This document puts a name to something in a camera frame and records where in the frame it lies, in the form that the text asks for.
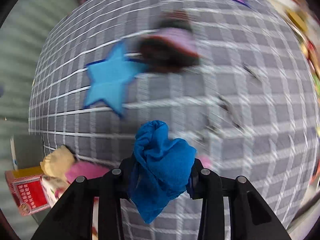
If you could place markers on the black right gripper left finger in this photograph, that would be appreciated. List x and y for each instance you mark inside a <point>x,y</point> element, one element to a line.
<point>72,216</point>

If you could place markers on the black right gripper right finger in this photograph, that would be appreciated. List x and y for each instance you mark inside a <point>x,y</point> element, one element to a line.
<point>250,216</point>

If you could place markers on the pink towel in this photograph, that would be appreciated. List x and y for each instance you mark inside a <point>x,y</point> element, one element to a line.
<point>86,169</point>

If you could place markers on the beige cloth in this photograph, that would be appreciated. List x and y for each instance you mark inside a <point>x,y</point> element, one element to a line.
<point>57,163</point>

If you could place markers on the blue cloth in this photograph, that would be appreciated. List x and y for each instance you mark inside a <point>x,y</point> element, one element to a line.
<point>161,169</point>

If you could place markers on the dark purple knit sock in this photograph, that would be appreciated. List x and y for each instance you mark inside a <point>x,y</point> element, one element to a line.
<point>172,47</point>

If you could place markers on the red patterned barcode box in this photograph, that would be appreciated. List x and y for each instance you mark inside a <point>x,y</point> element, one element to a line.
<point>26,189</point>

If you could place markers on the white open cardboard box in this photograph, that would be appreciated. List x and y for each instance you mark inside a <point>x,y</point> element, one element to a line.
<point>26,151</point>

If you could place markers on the grey checked star tablecloth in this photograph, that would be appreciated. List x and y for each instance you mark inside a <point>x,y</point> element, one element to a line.
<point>249,107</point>

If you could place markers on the green curtain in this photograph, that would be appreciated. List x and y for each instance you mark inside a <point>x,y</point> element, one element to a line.
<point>25,25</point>

